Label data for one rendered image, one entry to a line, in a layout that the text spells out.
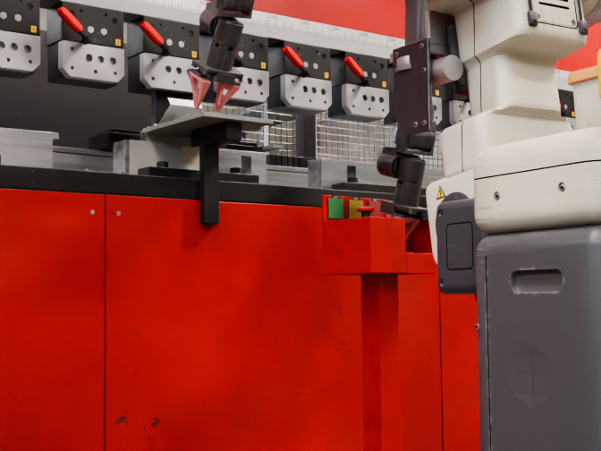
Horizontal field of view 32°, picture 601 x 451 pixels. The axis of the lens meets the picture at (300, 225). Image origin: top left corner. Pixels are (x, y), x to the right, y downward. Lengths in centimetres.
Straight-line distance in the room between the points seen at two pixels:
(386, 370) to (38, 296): 76
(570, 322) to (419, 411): 144
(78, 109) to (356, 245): 102
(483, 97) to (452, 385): 121
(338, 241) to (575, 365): 107
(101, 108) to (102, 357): 98
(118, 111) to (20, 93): 29
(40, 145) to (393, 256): 79
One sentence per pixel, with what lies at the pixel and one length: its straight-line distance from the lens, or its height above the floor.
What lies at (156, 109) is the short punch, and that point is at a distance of 250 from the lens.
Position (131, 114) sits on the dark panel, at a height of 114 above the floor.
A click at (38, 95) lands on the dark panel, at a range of 294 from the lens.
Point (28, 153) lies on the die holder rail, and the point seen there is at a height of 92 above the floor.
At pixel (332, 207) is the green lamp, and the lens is 240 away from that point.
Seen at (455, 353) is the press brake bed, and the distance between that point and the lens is 286.
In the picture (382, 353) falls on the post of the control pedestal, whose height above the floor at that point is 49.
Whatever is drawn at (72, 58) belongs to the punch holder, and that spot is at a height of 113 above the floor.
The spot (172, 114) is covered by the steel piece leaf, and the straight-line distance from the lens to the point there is 247.
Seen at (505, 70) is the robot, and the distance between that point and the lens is 180.
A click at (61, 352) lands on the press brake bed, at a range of 220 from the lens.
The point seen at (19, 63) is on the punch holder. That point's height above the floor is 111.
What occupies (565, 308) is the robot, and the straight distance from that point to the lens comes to 137.
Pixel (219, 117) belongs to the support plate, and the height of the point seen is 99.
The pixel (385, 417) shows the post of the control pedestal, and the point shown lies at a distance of 237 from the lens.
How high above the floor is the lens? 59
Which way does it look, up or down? 4 degrees up
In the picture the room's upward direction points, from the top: 1 degrees counter-clockwise
